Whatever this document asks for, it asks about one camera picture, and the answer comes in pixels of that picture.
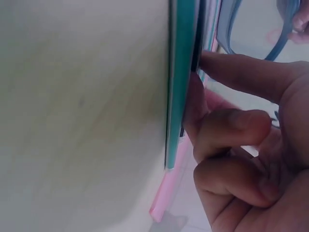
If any person's right hand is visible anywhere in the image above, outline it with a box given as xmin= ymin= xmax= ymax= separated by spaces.
xmin=184 ymin=51 xmax=309 ymax=232

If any person's left hand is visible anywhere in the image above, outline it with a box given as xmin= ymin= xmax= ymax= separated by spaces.
xmin=288 ymin=10 xmax=309 ymax=44

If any teal book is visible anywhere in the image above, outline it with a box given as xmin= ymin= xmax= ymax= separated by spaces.
xmin=163 ymin=0 xmax=204 ymax=171

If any pink plastic folder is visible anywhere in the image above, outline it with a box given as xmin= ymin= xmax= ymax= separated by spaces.
xmin=149 ymin=0 xmax=222 ymax=222

